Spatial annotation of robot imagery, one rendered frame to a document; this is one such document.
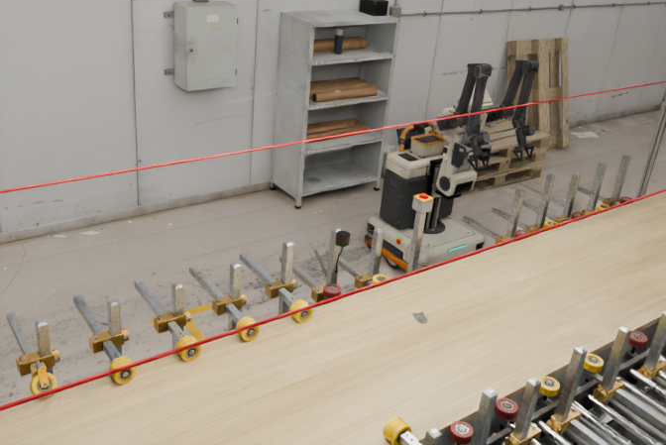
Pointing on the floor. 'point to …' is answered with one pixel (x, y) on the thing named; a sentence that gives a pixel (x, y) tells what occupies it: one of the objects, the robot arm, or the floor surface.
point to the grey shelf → (297, 53)
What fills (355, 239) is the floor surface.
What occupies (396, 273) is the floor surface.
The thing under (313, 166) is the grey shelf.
